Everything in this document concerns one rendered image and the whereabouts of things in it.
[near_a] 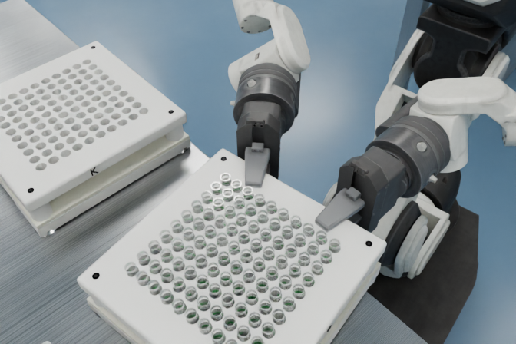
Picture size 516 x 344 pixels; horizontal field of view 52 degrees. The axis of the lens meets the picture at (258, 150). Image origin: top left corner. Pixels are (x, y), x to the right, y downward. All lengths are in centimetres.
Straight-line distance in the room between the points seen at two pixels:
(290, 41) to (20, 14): 60
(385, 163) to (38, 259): 45
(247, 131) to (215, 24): 203
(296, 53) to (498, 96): 28
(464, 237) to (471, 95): 96
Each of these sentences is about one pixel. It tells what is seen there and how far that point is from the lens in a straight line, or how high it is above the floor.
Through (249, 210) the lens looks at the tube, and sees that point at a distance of 62.
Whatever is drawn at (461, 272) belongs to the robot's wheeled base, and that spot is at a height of 17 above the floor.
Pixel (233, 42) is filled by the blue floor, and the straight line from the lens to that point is 255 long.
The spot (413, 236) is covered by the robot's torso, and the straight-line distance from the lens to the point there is 104.
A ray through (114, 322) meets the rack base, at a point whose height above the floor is 89.
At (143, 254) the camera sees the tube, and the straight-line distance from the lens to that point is 61.
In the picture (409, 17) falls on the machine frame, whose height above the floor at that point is 43.
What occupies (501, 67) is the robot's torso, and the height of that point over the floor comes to 86.
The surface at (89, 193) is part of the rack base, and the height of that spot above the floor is 89.
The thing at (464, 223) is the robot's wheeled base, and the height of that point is 17.
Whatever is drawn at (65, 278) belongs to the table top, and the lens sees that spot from 71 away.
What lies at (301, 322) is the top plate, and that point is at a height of 94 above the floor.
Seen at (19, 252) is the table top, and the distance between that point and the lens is 75.
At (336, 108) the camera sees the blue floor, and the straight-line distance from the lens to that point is 220.
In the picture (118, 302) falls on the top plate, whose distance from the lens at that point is 59.
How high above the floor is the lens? 144
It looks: 46 degrees down
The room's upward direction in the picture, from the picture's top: straight up
